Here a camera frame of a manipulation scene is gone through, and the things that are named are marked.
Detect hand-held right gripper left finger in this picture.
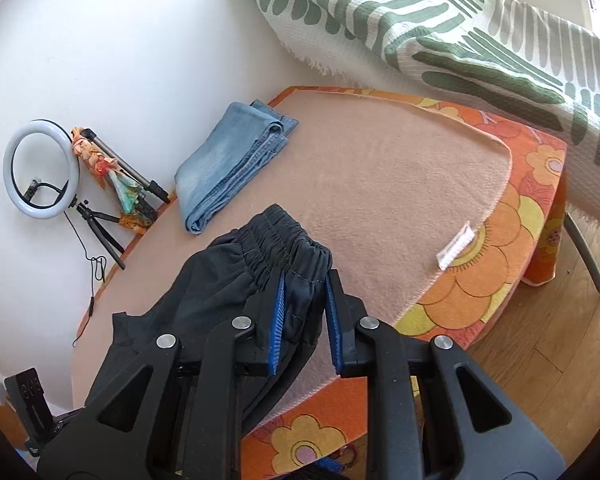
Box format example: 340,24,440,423
36,275,287,480

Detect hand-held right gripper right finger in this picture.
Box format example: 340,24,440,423
324,269,566,480

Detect black pants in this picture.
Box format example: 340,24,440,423
82,204,334,428

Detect white blanket label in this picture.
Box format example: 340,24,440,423
436,221,476,271

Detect folded blue jeans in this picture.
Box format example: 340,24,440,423
174,101,300,235

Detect black mini tripod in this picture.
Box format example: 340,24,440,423
72,200,127,271

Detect silver tripod pole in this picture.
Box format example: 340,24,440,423
80,129,172,205

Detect colourful braided scarf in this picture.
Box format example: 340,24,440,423
70,127,159,236

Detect grey metal chair leg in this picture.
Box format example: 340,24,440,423
565,210,600,295

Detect green patterned white throw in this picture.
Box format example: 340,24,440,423
232,0,600,241

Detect black ring light cable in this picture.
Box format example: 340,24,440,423
62,207,108,349

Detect white ring light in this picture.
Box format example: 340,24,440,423
2,119,81,220

